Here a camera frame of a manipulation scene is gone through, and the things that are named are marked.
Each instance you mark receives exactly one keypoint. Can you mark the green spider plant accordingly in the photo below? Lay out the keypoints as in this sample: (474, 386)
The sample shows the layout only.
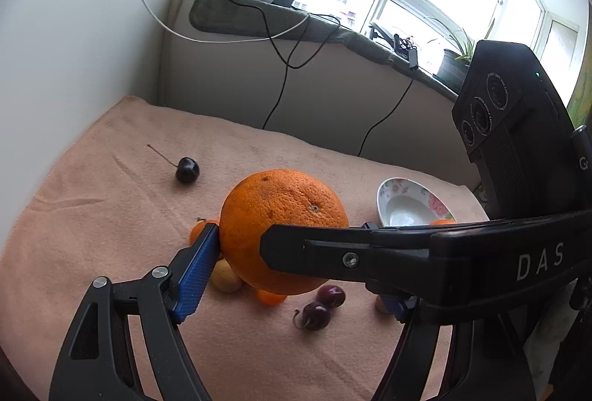
(462, 42)

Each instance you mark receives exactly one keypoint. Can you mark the dark red cherry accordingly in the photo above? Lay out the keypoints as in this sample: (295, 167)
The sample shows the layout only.
(330, 295)
(314, 316)

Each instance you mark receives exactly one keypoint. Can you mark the grey-green windowsill cloth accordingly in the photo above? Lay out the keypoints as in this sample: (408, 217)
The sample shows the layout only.
(231, 14)

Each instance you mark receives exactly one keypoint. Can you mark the dark plant pot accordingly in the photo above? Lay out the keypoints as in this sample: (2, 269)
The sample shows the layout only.
(451, 70)

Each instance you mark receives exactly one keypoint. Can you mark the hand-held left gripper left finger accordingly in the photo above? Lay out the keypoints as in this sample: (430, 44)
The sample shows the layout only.
(199, 276)

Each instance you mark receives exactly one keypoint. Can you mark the small tangerine with stem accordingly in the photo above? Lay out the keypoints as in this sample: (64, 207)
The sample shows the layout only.
(200, 234)

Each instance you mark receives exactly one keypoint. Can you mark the white floral bowl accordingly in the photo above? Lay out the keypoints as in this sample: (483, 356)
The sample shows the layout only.
(407, 206)

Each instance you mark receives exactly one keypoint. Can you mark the dark cherry with long stem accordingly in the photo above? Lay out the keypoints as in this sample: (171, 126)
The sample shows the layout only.
(187, 170)

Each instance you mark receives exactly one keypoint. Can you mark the pink blanket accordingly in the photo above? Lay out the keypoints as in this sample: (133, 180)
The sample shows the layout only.
(115, 220)

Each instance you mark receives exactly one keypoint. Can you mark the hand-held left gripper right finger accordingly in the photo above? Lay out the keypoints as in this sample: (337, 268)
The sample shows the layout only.
(397, 308)

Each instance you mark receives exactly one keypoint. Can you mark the person's right hand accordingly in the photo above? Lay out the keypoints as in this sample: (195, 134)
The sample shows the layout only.
(550, 336)

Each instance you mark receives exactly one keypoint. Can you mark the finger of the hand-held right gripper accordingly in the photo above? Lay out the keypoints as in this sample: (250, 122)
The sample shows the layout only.
(323, 253)
(369, 225)

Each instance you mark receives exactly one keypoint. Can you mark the large speckled orange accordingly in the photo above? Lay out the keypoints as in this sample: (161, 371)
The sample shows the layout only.
(277, 206)

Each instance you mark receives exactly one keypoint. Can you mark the yellow loquat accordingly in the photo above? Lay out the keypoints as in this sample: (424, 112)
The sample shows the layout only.
(224, 278)

